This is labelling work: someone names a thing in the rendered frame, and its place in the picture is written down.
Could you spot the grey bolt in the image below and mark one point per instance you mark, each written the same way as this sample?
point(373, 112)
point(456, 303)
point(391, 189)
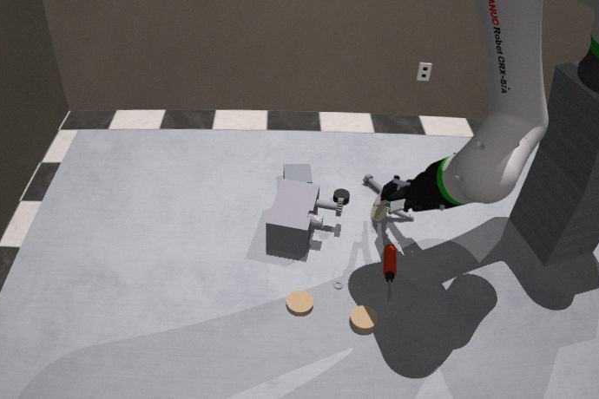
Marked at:
point(368, 179)

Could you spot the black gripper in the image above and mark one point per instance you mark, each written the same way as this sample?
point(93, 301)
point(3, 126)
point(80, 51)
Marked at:
point(404, 198)

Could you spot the black short cylinder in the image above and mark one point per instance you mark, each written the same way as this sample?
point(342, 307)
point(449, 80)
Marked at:
point(341, 193)

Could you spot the red-handled screwdriver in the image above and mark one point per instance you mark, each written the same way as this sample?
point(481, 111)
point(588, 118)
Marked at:
point(389, 266)

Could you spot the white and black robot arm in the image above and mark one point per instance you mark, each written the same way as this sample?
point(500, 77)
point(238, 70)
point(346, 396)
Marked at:
point(487, 167)

